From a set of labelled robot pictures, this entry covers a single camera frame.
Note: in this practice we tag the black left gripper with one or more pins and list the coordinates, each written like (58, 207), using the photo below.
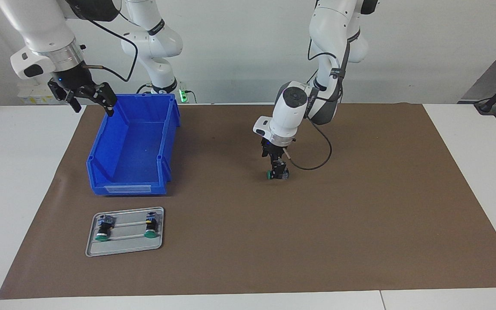
(273, 148)

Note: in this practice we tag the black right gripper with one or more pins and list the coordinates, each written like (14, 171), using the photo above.
(73, 79)

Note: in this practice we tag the green push button switch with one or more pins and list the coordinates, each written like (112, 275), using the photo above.
(270, 175)
(150, 226)
(103, 230)

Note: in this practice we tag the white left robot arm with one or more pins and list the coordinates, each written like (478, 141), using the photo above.
(289, 112)

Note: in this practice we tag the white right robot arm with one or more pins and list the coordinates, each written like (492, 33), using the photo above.
(45, 30)

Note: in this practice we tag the white electrical box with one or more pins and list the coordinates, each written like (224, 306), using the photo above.
(37, 92)

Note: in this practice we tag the blue plastic storage bin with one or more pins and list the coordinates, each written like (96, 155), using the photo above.
(136, 146)

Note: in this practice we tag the brown table mat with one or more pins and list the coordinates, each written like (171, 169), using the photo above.
(317, 237)

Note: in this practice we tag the silver metal tray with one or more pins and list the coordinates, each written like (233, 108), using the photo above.
(123, 247)

